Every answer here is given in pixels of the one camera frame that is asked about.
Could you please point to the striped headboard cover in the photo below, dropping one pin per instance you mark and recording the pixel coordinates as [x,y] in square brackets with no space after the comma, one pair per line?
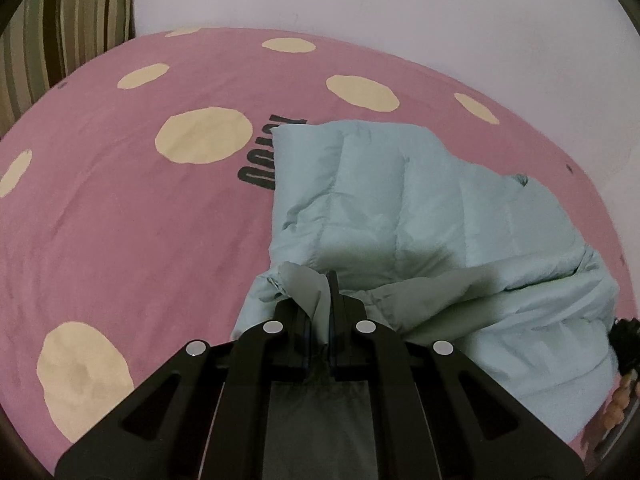
[65,25]

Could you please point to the light blue quilted jacket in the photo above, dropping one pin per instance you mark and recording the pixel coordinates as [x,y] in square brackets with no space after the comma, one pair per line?
[400,200]

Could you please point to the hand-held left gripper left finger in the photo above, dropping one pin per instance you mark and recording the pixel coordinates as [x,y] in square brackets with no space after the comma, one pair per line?
[295,332]

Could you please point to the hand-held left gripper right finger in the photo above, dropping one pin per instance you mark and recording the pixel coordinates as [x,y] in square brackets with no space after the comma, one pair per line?
[334,332]

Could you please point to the person's right hand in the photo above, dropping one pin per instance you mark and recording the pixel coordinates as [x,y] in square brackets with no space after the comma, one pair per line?
[620,402]

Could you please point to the pink polka-dot bed sheet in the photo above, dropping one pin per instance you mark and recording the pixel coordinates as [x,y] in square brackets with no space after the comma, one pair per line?
[125,220]

